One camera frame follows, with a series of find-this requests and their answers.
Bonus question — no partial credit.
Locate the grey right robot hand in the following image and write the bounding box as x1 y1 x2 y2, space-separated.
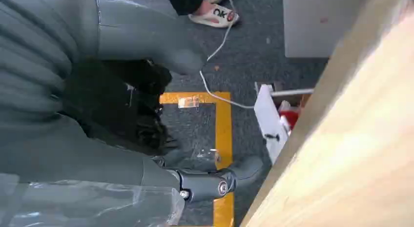
0 0 265 227

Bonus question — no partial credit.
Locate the person's leg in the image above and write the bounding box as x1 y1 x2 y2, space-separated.
164 0 205 16

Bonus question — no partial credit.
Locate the white slipper with print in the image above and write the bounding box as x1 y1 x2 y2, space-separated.
187 3 240 28

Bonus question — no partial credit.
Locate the clear tape piece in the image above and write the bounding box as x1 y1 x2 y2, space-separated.
177 96 201 109

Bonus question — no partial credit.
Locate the grey ribbed right arm sleeve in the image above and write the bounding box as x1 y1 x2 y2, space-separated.
0 0 100 123

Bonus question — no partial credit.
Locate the yellow floor tape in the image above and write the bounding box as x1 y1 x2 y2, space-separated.
159 91 235 227

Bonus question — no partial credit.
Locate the white panel with black clip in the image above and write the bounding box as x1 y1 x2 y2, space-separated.
253 84 290 165

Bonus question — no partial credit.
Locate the white cabinet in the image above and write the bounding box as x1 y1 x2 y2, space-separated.
282 0 370 59

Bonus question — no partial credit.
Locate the red and white object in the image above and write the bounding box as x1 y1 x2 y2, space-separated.
278 101 303 132

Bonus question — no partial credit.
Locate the pale wooden desk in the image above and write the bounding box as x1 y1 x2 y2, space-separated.
240 0 414 227

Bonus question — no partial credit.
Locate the thin white cable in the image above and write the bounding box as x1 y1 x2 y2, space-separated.
199 0 256 110

